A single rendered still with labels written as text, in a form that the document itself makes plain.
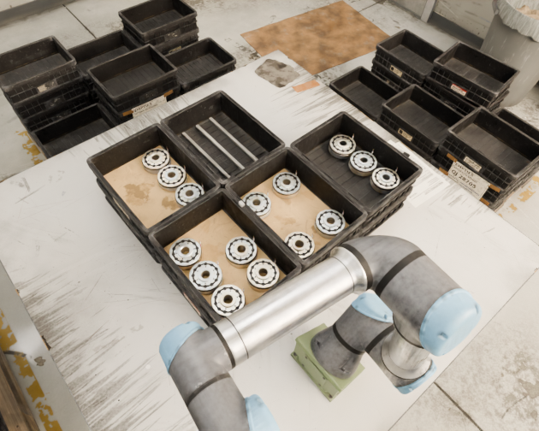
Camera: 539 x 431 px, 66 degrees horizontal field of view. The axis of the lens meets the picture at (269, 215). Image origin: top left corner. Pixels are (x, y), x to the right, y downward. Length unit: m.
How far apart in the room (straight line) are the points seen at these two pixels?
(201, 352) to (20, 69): 2.44
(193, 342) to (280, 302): 0.15
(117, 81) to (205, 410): 2.19
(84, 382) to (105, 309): 0.23
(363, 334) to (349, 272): 0.45
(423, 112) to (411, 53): 0.58
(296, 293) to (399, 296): 0.18
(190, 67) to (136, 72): 0.36
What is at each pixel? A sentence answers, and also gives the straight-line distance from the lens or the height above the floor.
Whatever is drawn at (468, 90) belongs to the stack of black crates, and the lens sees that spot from 2.67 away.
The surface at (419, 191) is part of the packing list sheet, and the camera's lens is 1.82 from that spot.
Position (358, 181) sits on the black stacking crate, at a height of 0.83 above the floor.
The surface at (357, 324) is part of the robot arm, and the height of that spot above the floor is 0.97.
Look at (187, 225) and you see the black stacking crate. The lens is 1.41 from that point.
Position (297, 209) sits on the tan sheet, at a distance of 1.48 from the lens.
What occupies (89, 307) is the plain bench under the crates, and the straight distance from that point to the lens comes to 1.54.
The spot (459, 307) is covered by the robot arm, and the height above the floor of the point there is 1.42.
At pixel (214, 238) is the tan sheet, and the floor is 0.83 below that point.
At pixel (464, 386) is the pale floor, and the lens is 2.31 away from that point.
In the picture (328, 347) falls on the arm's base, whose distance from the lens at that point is 1.21.
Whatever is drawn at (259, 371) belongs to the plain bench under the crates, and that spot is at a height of 0.70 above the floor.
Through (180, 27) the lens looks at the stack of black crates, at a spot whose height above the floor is 0.53.
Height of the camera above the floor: 2.04
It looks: 56 degrees down
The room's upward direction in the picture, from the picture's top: 4 degrees clockwise
